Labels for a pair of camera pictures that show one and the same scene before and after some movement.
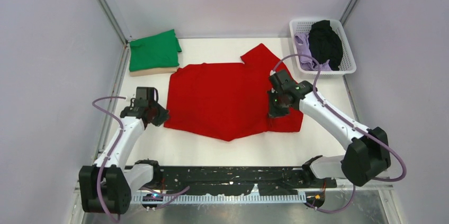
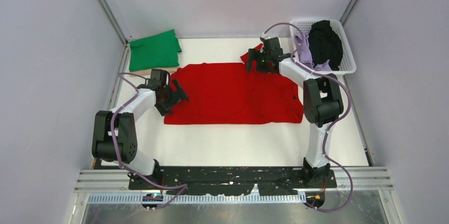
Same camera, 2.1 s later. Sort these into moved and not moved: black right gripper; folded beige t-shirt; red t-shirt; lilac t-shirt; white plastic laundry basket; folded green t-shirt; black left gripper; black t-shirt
Moved: red t-shirt; black left gripper; black right gripper
Not moved: black t-shirt; white plastic laundry basket; folded beige t-shirt; lilac t-shirt; folded green t-shirt
